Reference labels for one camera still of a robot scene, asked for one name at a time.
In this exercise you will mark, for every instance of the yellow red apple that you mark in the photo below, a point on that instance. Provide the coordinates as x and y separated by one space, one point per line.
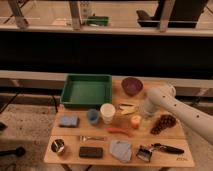
135 121

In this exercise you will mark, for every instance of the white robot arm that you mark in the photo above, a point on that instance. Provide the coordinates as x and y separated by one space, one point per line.
164 97

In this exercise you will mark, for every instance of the white paper cup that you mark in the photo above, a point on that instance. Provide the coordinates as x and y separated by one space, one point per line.
107 111

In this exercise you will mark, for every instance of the blue plastic cup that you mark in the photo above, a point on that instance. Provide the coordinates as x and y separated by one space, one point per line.
93 116

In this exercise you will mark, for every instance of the small metal cup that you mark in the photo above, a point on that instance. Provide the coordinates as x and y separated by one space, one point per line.
58 146

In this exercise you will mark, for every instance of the green plastic tray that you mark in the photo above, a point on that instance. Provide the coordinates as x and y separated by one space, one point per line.
86 90

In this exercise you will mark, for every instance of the purple bowl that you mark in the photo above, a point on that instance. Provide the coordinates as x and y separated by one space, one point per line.
131 86

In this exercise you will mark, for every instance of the orange carrot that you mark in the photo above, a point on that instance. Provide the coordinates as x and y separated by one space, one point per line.
118 130

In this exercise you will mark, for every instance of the wooden folding table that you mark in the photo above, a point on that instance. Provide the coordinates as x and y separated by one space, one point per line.
172 136

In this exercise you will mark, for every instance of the blue sponge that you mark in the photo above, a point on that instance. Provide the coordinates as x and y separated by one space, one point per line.
68 121

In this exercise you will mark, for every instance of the silver metal fork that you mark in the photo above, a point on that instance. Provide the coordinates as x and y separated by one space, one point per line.
85 138

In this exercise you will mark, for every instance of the light blue cloth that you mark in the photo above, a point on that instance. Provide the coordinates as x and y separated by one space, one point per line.
121 150

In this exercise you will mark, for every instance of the green box in background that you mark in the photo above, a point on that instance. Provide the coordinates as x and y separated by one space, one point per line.
97 20

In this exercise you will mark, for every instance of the black rectangular block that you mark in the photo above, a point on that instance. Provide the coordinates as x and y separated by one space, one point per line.
91 152

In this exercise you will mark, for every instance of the dark red grape bunch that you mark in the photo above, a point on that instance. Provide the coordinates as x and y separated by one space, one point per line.
165 121

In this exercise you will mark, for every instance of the black machine in background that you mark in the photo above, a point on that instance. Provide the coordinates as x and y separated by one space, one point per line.
185 14

